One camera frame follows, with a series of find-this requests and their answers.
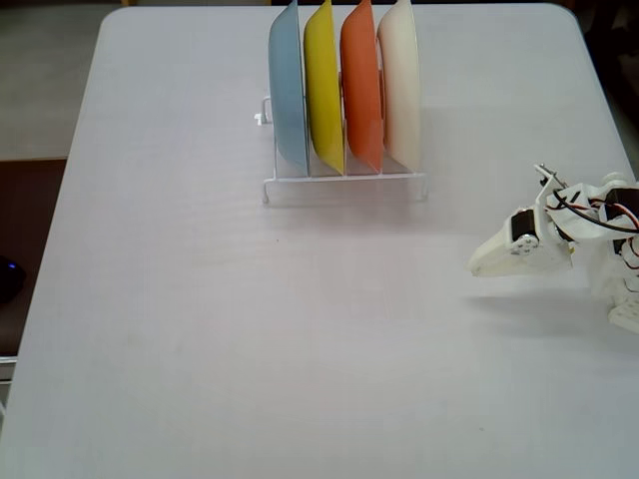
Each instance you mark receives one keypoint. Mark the orange plate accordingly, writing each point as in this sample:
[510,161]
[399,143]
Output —
[360,90]

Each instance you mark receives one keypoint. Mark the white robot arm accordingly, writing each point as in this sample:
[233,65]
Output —
[606,269]

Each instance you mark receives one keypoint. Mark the yellow plate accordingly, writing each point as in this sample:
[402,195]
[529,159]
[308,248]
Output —
[322,90]

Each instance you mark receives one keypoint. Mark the blue plate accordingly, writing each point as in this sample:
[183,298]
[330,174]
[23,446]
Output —
[287,90]

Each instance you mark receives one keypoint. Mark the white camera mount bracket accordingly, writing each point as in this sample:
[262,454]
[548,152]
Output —
[541,194]

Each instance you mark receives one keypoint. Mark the black computer mouse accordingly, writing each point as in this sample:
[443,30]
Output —
[10,279]

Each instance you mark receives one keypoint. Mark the white metal frame piece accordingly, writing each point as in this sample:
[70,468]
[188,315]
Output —
[7,368]

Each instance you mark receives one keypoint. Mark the dark brown side desk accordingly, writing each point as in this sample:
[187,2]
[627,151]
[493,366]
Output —
[25,209]

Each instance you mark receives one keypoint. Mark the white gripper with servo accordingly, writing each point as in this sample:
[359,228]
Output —
[504,250]

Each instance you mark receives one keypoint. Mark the cream plate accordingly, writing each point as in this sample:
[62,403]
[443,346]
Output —
[402,85]

